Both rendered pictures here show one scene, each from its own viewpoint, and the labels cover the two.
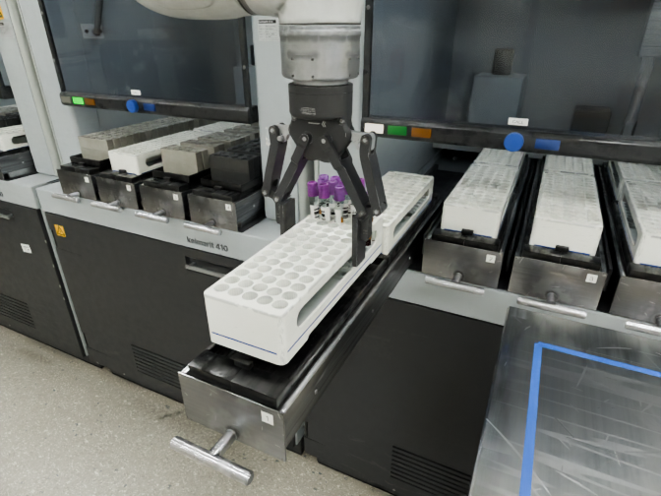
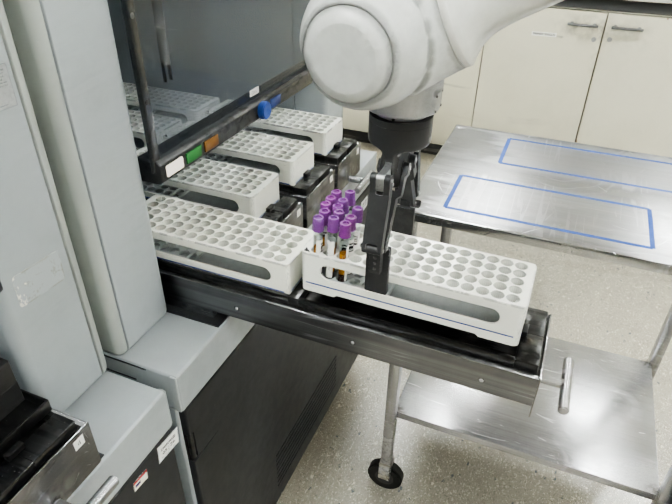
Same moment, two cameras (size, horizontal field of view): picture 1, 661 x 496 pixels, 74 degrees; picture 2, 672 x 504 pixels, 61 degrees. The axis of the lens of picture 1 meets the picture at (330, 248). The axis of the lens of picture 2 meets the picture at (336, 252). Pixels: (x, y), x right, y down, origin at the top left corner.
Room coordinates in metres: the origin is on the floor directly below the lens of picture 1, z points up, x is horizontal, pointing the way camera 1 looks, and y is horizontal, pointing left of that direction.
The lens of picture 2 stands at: (0.66, 0.65, 1.32)
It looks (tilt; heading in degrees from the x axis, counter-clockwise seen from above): 34 degrees down; 266
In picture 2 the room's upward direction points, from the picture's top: 1 degrees clockwise
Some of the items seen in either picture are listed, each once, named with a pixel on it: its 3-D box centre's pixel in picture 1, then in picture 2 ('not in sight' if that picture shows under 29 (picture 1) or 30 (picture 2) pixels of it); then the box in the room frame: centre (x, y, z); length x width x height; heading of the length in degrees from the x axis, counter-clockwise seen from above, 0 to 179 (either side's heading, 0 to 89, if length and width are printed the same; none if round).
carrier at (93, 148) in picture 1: (96, 149); not in sight; (1.21, 0.64, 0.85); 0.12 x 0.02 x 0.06; 64
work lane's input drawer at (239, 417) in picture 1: (350, 276); (323, 299); (0.63, -0.03, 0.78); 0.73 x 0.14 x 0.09; 154
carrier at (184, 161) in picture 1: (181, 161); not in sight; (1.07, 0.37, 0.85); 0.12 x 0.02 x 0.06; 65
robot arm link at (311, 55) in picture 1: (320, 55); (403, 86); (0.54, 0.01, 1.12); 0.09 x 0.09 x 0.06
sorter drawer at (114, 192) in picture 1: (201, 159); not in sight; (1.35, 0.40, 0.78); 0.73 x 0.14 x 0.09; 154
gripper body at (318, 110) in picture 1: (321, 121); (398, 147); (0.54, 0.01, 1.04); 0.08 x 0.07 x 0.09; 64
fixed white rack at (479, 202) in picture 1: (482, 198); (196, 185); (0.85, -0.31, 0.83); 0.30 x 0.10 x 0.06; 154
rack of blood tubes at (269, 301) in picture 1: (309, 267); (415, 276); (0.51, 0.03, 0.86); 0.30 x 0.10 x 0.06; 154
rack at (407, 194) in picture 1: (388, 209); (217, 243); (0.79, -0.11, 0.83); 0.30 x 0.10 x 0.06; 154
